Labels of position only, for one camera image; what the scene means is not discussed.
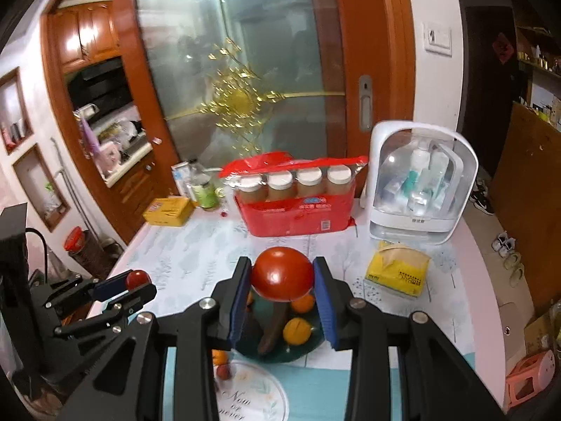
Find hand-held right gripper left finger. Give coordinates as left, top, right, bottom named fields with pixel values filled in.
left=57, top=256, right=252, bottom=421

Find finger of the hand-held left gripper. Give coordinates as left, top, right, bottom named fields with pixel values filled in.
left=53, top=284, right=157, bottom=340
left=44, top=272, right=134, bottom=310

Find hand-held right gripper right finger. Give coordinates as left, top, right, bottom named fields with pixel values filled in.
left=312, top=256, right=505, bottom=421

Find orange tangerine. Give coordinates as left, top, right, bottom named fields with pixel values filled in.
left=290, top=293, right=316, bottom=314

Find large yellow orange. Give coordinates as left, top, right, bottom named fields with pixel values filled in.
left=283, top=317, right=310, bottom=345

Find large red tomato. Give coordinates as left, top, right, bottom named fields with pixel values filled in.
left=251, top=247, right=315, bottom=302

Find dark green scalloped plate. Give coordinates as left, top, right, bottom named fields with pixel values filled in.
left=228, top=292, right=338, bottom=362

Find white floral plate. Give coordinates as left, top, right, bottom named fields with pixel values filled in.
left=212, top=357, right=290, bottom=421

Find red lid bin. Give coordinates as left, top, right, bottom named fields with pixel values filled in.
left=63, top=227, right=110, bottom=277

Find tree print tablecloth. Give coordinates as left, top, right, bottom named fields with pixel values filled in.
left=88, top=215, right=478, bottom=421

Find yellow tissue pack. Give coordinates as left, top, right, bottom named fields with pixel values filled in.
left=365, top=240, right=432, bottom=300

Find yellow flat box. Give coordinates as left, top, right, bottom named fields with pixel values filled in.
left=142, top=197, right=196, bottom=227

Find red plastic package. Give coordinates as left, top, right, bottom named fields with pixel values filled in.
left=219, top=151, right=370, bottom=238

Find green label bottle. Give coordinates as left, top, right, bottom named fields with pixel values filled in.
left=189, top=160, right=220, bottom=209

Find metal pole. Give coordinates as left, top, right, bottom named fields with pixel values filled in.
left=50, top=138, right=95, bottom=246

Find white lid jar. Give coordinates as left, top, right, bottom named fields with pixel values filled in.
left=267, top=171, right=293, bottom=202
left=237, top=174, right=263, bottom=205
left=297, top=168, right=323, bottom=198
left=326, top=165, right=352, bottom=196

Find blue white carton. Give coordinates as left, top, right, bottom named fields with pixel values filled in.
left=172, top=162, right=194, bottom=198

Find purple hanging cloth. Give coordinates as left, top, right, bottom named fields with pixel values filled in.
left=81, top=116, right=103, bottom=159

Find white teal bottle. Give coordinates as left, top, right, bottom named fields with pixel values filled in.
left=403, top=147, right=428, bottom=198

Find black sneakers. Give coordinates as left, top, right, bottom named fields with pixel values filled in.
left=471, top=180, right=494, bottom=215

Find white cosmetic storage box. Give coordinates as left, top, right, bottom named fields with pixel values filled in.
left=367, top=120, right=479, bottom=246

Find pale green slippers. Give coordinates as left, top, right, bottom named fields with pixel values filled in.
left=504, top=252, right=524, bottom=288

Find gold door ornament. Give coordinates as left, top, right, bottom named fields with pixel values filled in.
left=164, top=37, right=347, bottom=154

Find pink plastic stool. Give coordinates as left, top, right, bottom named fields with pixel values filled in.
left=504, top=351, right=555, bottom=413

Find brown wooden cabinet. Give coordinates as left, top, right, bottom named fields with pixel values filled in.
left=488, top=101, right=561, bottom=312

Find wooden kitchen cabinet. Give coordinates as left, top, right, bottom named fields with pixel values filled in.
left=48, top=4, right=121, bottom=68

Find frosted glass sliding door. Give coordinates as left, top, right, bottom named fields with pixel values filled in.
left=111, top=0, right=417, bottom=211

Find red door decoration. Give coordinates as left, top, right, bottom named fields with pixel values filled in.
left=493, top=33, right=515, bottom=64

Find wooden framed wall niche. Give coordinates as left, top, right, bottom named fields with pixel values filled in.
left=0, top=68, right=35, bottom=154
left=13, top=144, right=71, bottom=232

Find silver door handle plate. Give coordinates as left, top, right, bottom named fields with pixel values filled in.
left=358, top=74, right=373, bottom=132

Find white wall switch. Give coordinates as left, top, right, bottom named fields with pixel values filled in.
left=423, top=22, right=453, bottom=57

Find wooden wall shelf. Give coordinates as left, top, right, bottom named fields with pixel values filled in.
left=513, top=0, right=561, bottom=132

